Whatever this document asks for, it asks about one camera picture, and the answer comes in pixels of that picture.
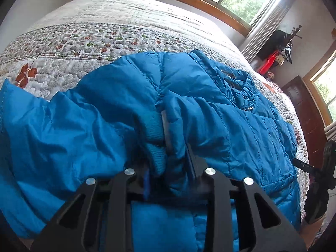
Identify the black hanging garment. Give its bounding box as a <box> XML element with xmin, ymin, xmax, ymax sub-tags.
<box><xmin>259</xmin><ymin>30</ymin><xmax>292</xmax><ymax>61</ymax></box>

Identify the dark wooden headboard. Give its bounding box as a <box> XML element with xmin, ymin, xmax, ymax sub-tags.
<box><xmin>282</xmin><ymin>76</ymin><xmax>327</xmax><ymax>163</ymax></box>

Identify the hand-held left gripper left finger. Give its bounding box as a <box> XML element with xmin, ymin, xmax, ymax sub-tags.
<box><xmin>30</xmin><ymin>163</ymin><xmax>152</xmax><ymax>252</ymax></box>

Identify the grey pleated curtain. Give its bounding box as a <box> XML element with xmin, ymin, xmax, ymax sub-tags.
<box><xmin>325</xmin><ymin>122</ymin><xmax>336</xmax><ymax>141</ymax></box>
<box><xmin>240</xmin><ymin>0</ymin><xmax>302</xmax><ymax>62</ymax></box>

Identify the red hanging bag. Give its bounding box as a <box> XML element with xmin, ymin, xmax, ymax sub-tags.
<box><xmin>256</xmin><ymin>50</ymin><xmax>280</xmax><ymax>75</ymax></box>

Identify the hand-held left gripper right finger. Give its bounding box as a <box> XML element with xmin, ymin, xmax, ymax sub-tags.
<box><xmin>184</xmin><ymin>144</ymin><xmax>307</xmax><ymax>252</ymax></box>

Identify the narrow wooden framed window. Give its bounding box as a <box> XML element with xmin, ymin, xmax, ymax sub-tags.
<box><xmin>303</xmin><ymin>42</ymin><xmax>336</xmax><ymax>126</ymax></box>

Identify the dark coat rack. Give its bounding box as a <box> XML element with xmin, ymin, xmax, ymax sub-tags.
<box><xmin>285</xmin><ymin>25</ymin><xmax>302</xmax><ymax>48</ymax></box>

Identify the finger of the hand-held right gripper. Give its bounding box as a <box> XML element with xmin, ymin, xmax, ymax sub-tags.
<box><xmin>293</xmin><ymin>159</ymin><xmax>321</xmax><ymax>176</ymax></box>

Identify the person's right forearm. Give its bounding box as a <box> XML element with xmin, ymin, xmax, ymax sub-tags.
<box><xmin>299</xmin><ymin>215</ymin><xmax>324</xmax><ymax>242</ymax></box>

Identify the blue puffer jacket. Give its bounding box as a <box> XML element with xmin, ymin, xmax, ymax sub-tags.
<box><xmin>0</xmin><ymin>49</ymin><xmax>302</xmax><ymax>252</ymax></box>

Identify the floral quilted bedspread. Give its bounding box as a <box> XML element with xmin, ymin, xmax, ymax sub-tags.
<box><xmin>0</xmin><ymin>0</ymin><xmax>310</xmax><ymax>216</ymax></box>

